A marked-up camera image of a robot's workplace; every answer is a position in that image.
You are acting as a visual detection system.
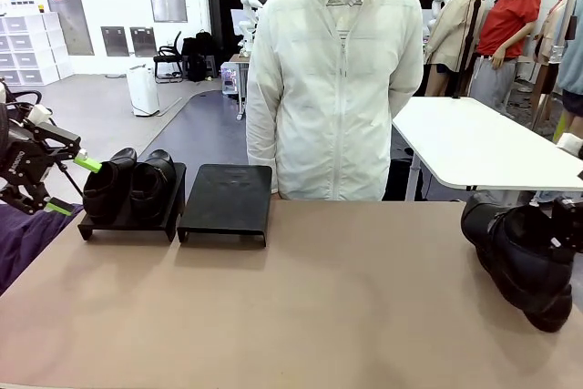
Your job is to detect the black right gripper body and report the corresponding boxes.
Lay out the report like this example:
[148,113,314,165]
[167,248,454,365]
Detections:
[548,196,583,254]

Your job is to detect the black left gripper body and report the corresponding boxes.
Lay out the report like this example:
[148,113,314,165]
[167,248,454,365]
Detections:
[0,127,58,189]

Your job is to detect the black leather loafer shoe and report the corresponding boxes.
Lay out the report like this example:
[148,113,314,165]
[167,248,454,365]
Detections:
[459,191,576,334]
[81,147,138,226]
[130,148,178,221]

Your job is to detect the black shoe stand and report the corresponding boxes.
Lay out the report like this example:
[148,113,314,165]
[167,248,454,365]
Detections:
[77,161,188,243]
[176,163,273,249]

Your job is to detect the purple cloth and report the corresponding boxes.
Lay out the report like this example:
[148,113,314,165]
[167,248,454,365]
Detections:
[0,200,86,297]

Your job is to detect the black armchair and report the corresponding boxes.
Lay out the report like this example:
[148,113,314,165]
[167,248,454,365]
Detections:
[6,89,46,112]

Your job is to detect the white storage drawers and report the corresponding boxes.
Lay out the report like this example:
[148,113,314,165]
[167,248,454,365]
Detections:
[0,12,75,87]

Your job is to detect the white air purifier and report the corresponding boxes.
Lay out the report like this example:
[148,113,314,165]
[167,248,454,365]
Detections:
[126,64,161,118]

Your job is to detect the black office chair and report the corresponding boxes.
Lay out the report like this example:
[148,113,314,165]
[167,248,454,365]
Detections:
[152,31,184,85]

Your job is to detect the white desk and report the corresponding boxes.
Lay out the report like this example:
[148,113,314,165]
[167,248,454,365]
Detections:
[391,96,583,203]

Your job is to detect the black bag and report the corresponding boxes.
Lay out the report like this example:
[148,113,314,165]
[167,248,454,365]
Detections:
[180,36,209,84]

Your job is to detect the light blue garment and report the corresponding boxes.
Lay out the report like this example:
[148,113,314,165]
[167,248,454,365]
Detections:
[557,19,583,117]

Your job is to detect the black backpack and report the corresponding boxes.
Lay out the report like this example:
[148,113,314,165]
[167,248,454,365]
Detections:
[194,29,215,58]

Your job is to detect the white clothes rack pole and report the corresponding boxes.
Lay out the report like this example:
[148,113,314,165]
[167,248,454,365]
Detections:
[530,0,576,133]

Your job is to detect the computer tower with lights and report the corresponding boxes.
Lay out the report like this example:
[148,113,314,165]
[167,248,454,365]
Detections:
[220,64,239,95]

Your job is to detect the small wooden desk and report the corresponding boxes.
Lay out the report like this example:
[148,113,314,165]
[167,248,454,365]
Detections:
[227,54,251,122]

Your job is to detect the black tripod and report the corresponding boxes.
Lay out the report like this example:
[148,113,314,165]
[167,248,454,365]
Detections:
[453,0,487,101]

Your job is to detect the mannequin in red shirt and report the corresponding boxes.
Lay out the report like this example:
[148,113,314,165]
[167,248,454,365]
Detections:
[471,0,543,112]

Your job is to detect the person in white jacket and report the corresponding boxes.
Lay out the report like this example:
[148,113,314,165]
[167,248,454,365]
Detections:
[245,0,425,202]

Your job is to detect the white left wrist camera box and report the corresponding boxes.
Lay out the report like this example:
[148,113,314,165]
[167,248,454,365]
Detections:
[26,104,55,126]

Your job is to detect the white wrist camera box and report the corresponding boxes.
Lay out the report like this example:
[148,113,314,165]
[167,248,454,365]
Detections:
[557,132,583,159]
[26,104,55,126]

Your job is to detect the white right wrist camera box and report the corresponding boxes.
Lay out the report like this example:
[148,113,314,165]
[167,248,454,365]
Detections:
[557,132,583,159]

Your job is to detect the small metal wall panel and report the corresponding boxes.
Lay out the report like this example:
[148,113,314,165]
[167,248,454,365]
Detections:
[129,26,159,58]
[99,26,133,58]

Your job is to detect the tall metal wall panel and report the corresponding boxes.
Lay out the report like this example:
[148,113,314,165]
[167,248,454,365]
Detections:
[44,0,96,57]

